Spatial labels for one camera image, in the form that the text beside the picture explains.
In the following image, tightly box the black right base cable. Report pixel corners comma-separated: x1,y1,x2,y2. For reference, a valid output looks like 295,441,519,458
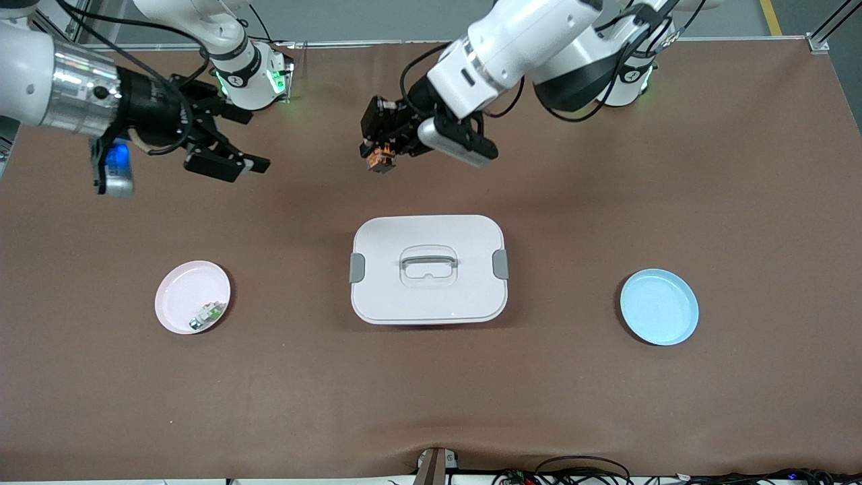
249,7,297,49

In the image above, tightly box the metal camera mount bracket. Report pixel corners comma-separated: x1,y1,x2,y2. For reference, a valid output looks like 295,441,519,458
414,447,460,485

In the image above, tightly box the green and silver switch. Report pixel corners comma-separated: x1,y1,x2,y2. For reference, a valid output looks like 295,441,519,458
189,302,228,332

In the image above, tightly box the pink round plate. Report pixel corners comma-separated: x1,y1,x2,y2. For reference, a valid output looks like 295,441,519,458
154,260,232,335

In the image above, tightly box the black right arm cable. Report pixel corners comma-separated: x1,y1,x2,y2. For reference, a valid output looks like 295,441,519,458
57,0,209,156

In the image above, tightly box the white lidded storage box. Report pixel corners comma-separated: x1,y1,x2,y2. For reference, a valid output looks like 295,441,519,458
349,214,510,326

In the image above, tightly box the orange and black switch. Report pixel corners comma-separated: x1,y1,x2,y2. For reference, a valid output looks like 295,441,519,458
367,141,398,174

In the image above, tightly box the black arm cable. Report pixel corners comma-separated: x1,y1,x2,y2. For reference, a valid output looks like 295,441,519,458
401,0,708,123
57,0,209,156

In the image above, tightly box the aluminium table edge rail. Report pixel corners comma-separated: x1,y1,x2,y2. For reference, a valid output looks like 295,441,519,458
88,37,826,52

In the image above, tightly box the brown table cover sheet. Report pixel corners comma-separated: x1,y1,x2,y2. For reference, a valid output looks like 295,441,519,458
0,37,862,482

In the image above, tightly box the aluminium frame profile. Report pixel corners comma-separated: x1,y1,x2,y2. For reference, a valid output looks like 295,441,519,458
807,0,862,53

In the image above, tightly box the black cable loop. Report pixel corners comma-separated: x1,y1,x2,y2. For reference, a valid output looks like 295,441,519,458
535,456,632,485

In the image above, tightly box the light blue round plate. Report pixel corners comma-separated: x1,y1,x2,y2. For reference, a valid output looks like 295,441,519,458
620,268,700,347

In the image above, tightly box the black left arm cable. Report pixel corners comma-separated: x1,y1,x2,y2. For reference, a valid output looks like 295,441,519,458
401,0,708,123

